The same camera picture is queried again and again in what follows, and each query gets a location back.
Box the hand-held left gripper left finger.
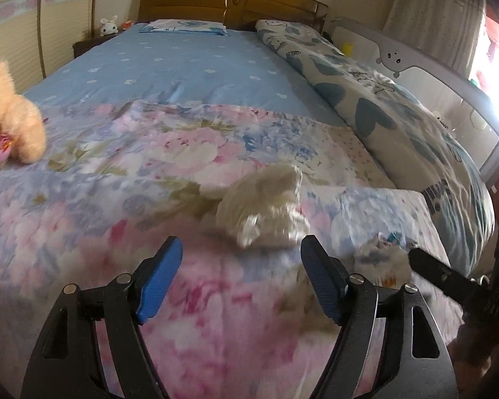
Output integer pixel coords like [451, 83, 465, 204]
[20, 236, 184, 399]

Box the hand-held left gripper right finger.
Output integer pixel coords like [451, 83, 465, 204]
[300, 235, 460, 399]

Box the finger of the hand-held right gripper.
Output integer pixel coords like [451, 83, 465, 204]
[408, 248, 483, 313]

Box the small white wrapper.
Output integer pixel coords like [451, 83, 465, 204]
[353, 233, 413, 288]

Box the white plastic bag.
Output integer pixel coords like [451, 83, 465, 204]
[215, 164, 313, 251]

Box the pink floral blanket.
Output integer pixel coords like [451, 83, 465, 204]
[0, 100, 466, 399]

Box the white quilt with blue hearts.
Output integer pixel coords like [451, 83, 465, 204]
[255, 19, 496, 277]

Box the blue bed sheet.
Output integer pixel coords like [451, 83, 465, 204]
[23, 29, 346, 127]

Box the beige plush bear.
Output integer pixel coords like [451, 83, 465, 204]
[0, 60, 48, 165]

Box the dark wooden nightstand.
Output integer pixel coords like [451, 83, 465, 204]
[73, 33, 121, 60]

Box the blue printed pillow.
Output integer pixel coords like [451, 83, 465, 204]
[139, 19, 228, 36]

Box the beige striped curtain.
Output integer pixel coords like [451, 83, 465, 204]
[383, 0, 490, 80]

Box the white plush bunny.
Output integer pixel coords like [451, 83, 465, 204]
[99, 15, 119, 36]

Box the sliding wardrobe door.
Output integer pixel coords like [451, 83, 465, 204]
[0, 0, 97, 90]

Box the wooden bed headboard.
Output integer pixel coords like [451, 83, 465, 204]
[138, 0, 329, 36]

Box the grey bed guard rail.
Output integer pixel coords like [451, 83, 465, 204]
[330, 17, 499, 192]

